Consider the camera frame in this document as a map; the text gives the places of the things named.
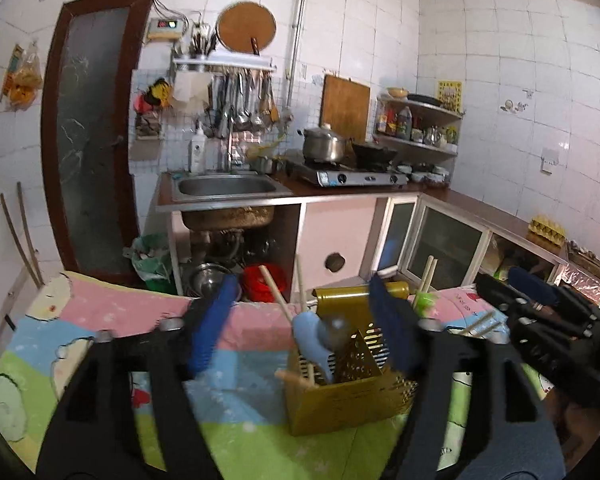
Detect steel sink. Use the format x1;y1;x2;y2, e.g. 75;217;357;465
172;174;291;202

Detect steel cooking pot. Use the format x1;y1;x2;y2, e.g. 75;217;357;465
298;127;348;164

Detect kitchen counter cabinets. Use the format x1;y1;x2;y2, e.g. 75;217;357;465
156;172;600;304

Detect yellow perforated utensil holder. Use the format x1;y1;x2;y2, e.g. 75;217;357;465
285;285;417;437

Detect yellow egg tray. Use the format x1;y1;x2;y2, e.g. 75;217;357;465
528;214;567;247

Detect wall socket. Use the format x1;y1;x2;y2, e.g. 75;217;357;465
540;148;559;174

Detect gas stove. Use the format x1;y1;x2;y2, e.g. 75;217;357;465
286;159;408;188

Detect green frog handle fork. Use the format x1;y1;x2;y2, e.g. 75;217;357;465
412;290;438;318

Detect red plastic basin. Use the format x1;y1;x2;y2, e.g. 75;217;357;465
242;263;288;302

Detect dark wooden glass door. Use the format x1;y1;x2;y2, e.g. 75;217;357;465
41;0;154;286

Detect yellow wall poster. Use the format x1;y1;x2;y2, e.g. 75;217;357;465
437;80;463;114

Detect wall meter box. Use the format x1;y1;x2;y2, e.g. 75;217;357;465
146;18;186;41

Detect rectangular wooden cutting board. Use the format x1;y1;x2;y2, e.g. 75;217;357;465
318;75;370;143

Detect green trash bag bin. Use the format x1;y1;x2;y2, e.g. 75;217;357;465
123;233;175;294

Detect light blue spoon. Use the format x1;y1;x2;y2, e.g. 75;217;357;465
291;310;352;384

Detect black wok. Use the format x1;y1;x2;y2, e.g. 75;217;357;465
351;143;398;171

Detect wall utensil rack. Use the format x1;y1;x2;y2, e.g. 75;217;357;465
170;23;275;138

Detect colourful cartoon quilt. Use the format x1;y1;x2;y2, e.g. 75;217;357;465
0;270;556;480

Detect round wooden board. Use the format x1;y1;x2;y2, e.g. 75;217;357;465
215;1;276;55

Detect vertical wall pipe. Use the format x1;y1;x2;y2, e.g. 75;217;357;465
284;0;306;108

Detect white soap bottle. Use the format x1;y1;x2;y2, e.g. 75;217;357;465
188;120;207;174

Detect corner shelf with bottles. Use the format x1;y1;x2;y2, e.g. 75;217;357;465
374;92;464;157

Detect hanging snack bag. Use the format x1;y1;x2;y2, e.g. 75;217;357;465
0;39;43;110

